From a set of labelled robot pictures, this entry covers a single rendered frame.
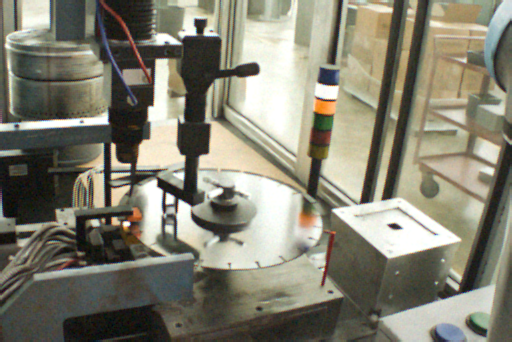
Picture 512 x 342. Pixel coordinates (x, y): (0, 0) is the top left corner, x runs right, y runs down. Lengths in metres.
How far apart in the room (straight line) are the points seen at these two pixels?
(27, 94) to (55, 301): 0.85
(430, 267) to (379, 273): 0.11
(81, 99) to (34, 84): 0.13
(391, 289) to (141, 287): 0.49
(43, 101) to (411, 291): 0.98
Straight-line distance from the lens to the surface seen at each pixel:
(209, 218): 0.84
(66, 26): 0.83
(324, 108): 1.05
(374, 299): 0.99
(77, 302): 0.67
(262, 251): 0.79
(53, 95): 1.39
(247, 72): 0.71
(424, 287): 1.05
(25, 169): 1.16
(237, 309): 0.83
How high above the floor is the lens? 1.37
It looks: 20 degrees down
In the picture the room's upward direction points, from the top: 4 degrees clockwise
